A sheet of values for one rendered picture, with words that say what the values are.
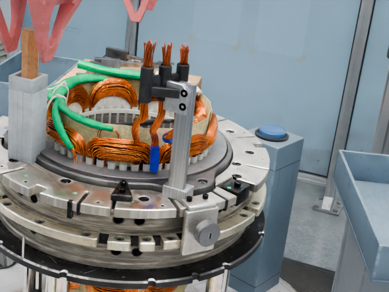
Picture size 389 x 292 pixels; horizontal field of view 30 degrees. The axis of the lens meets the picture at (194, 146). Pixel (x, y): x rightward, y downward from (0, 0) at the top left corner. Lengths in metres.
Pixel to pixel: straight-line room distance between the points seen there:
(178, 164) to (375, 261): 0.22
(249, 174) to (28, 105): 0.24
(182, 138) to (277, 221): 0.45
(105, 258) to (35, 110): 0.16
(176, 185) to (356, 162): 0.35
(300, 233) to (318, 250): 0.14
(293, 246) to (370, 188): 1.95
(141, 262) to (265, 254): 0.41
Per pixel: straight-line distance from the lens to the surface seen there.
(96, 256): 0.73
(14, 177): 0.73
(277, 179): 1.05
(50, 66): 1.24
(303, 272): 2.74
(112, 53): 1.19
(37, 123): 0.75
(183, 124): 0.67
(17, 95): 0.74
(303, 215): 3.16
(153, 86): 0.66
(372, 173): 0.99
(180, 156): 0.68
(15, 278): 1.15
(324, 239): 3.01
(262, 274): 1.13
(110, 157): 0.73
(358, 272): 0.88
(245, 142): 0.86
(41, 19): 0.68
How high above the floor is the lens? 1.41
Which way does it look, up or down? 22 degrees down
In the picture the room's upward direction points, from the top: 7 degrees clockwise
